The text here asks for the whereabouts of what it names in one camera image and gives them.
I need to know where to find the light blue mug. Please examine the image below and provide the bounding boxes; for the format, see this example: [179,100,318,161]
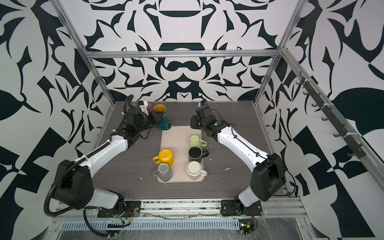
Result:
[153,104,167,114]

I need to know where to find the dark green mug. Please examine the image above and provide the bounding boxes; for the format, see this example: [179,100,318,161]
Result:
[155,114,173,131]

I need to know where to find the pink floral mug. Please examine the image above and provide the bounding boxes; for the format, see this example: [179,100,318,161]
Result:
[147,102,153,111]

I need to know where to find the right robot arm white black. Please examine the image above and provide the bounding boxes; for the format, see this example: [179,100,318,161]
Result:
[191,115,288,208]

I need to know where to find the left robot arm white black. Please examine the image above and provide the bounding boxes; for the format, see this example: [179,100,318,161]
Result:
[43,95,165,238]

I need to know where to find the light green mug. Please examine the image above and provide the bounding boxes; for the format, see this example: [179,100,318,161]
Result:
[189,135,208,149]

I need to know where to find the black mug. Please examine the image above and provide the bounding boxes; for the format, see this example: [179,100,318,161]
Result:
[188,146,209,163]

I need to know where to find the yellow mug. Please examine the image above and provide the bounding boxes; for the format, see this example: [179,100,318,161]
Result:
[153,149,175,166]

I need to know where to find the white mug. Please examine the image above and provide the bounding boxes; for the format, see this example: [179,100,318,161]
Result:
[187,161,208,181]

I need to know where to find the grey mug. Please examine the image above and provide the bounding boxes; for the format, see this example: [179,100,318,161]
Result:
[152,163,173,183]

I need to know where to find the beige serving tray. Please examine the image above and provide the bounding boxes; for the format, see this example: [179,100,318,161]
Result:
[157,126,205,184]

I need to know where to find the green light controller board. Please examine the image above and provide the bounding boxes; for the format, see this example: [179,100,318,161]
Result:
[239,219,258,235]

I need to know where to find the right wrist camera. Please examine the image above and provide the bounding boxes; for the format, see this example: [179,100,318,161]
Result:
[196,100,214,120]

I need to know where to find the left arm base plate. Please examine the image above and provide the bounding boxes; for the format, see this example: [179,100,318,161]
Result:
[97,201,142,218]

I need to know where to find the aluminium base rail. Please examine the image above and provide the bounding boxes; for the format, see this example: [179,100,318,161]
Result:
[52,196,308,221]

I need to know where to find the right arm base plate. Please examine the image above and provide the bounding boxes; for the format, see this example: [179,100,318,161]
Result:
[220,200,263,217]

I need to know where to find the white cable duct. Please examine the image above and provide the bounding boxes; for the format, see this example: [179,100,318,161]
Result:
[59,218,241,231]

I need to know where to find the wall hook rail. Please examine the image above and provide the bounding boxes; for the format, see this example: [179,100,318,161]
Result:
[297,74,367,159]

